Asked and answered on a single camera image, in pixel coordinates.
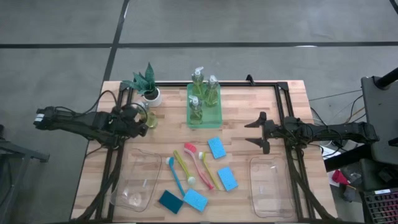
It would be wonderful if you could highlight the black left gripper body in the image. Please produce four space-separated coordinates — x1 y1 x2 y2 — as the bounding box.
106 106 138 139

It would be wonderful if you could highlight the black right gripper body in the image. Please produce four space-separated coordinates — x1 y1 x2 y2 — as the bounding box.
259 111 284 156

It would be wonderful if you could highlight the green dish soap pump bottle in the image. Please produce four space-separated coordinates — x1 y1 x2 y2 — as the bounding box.
190 65 206 97
129 101 159 130
205 74 220 108
188 95 205 125

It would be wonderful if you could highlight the blue sponge with dark scrubber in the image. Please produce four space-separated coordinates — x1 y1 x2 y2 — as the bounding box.
158 189 185 215
207 136 227 160
216 166 239 192
182 188 209 213

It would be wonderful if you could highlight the yellow-green dish brush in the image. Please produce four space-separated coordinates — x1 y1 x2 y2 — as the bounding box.
172 149 197 186
198 151 221 191

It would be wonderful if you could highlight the blue dish brush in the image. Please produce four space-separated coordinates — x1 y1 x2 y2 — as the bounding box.
165 156 187 197

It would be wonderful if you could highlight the red dish brush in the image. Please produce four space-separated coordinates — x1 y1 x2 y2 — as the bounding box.
183 142 215 190

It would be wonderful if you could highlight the white plant pot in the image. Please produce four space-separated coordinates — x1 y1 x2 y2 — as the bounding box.
142 87 163 108

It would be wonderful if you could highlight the green snake plant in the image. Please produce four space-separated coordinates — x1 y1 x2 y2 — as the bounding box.
122 62 156 96

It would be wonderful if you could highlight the translucent green plastic tray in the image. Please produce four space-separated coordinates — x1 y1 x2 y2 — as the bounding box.
185 82 224 129

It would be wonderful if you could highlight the clear plastic bin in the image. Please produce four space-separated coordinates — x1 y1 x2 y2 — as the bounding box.
248 155 295 219
109 147 163 213

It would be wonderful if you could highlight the white paper sheet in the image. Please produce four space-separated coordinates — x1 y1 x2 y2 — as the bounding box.
320 145 343 160

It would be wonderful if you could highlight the red cone-shaped object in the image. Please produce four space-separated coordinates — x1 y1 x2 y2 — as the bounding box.
331 169 349 187

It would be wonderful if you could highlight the grey metal stand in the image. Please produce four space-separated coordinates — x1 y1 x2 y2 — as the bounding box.
0 124 50 224

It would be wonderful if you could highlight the grey equipment stand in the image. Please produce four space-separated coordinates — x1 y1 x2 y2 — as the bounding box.
360 76 398 166

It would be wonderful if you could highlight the black pole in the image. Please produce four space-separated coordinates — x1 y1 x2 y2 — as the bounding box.
374 67 398 90

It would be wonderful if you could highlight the backlit keyboard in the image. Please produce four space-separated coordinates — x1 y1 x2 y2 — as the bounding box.
363 187 398 224

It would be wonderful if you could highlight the black aluminium rig frame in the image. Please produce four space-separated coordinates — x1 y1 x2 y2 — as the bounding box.
70 80 339 223

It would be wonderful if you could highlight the black floor cable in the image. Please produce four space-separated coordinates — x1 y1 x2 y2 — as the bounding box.
309 89 364 102

